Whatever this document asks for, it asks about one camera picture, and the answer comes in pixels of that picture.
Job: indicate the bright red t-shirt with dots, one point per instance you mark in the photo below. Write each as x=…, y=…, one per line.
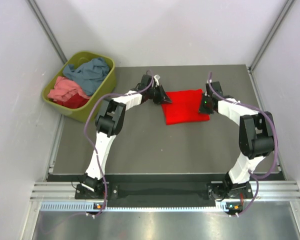
x=184, y=107

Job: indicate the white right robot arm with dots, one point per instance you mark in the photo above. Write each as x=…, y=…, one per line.
x=256, y=138

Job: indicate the green plastic laundry bin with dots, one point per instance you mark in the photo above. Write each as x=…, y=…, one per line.
x=108, y=85

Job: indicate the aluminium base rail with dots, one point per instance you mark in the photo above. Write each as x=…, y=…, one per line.
x=268, y=191

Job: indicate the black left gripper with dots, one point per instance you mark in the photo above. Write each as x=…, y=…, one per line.
x=162, y=97

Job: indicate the blue-grey t-shirt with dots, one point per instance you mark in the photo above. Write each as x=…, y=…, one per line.
x=89, y=75

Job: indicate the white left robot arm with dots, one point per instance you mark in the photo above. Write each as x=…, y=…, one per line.
x=109, y=122

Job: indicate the left aluminium corner post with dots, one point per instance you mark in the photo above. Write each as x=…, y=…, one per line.
x=47, y=29

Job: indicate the pink t-shirt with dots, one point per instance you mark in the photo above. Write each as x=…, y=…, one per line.
x=64, y=89

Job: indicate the dark red t-shirt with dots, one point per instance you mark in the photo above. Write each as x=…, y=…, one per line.
x=75, y=102

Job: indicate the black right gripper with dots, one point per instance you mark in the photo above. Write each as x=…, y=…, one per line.
x=203, y=110

